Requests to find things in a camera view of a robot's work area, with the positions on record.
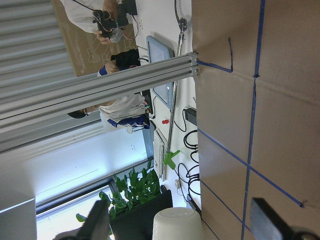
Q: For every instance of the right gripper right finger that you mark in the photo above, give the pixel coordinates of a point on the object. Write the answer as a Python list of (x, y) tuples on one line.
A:
[(266, 224)]

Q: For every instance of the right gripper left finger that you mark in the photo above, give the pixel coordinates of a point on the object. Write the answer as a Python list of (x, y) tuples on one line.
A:
[(95, 227)]

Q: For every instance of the cream white cup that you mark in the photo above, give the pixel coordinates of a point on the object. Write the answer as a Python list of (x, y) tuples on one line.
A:
[(177, 223)]

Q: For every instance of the green potted plant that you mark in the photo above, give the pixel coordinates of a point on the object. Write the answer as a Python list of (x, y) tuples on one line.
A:
[(132, 207)]

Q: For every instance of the white keyboard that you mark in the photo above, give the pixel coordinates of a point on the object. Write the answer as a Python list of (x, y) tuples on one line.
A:
[(160, 146)]

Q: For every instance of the seated person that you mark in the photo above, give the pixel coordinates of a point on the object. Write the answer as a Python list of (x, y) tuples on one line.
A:
[(126, 111)]

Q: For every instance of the black power adapter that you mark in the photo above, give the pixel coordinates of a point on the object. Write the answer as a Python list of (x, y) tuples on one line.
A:
[(191, 115)]

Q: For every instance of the green handled reacher grabber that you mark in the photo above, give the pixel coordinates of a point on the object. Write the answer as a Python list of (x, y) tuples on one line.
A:
[(182, 23)]

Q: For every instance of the aluminium frame post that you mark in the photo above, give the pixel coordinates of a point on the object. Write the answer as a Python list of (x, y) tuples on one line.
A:
[(18, 118)]

